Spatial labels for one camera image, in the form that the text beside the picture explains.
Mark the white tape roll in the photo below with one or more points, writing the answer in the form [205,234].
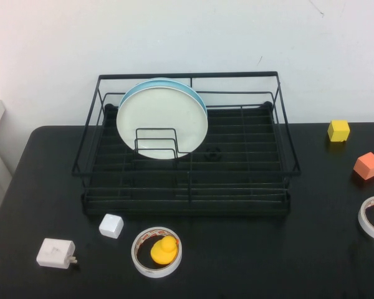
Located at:
[361,221]
[156,274]

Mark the orange cube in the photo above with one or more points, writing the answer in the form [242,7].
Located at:
[367,165]

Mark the light blue plate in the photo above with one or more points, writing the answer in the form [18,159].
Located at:
[156,84]

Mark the black drip tray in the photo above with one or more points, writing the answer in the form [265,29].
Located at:
[237,162]

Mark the white power adapter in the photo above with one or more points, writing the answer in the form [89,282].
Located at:
[54,252]

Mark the white plate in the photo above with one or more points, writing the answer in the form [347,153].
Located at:
[162,118]

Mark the yellow rubber duck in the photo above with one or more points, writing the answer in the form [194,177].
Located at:
[162,253]

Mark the yellow cube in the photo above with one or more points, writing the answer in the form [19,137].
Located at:
[338,130]

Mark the white cube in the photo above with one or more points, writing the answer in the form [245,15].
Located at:
[111,225]

